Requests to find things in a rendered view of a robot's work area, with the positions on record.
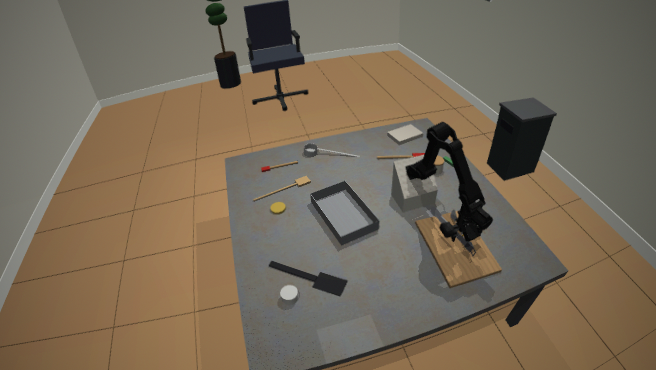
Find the light wooden board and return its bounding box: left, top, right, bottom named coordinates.
left=415, top=216, right=502, bottom=288

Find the white cylinder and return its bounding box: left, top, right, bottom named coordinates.
left=280, top=285, right=299, bottom=305

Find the black spatula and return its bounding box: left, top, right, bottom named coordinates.
left=269, top=261, right=347, bottom=296

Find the yellow round disc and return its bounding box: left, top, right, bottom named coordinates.
left=271, top=202, right=285, bottom=214

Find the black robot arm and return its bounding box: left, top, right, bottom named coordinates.
left=406, top=122, right=493, bottom=242

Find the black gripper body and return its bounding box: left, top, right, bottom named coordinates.
left=439, top=211, right=472, bottom=238

